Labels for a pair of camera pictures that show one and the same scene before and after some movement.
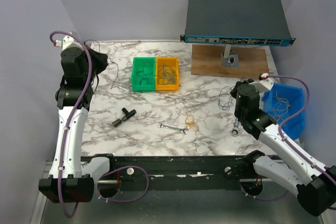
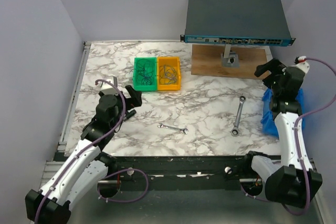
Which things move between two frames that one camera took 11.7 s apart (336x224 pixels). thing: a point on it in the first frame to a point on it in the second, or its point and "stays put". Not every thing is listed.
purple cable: x=219 y=93 to x=145 y=68
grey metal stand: x=230 y=59 stays put
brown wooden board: x=206 y=60 stays put
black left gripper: x=100 y=58 to x=136 y=98
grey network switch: x=237 y=20 stays put
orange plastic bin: x=167 y=74 stays put
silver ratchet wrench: x=235 y=130 stays put
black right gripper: x=234 y=91 to x=275 y=66
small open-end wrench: x=183 y=130 stays put
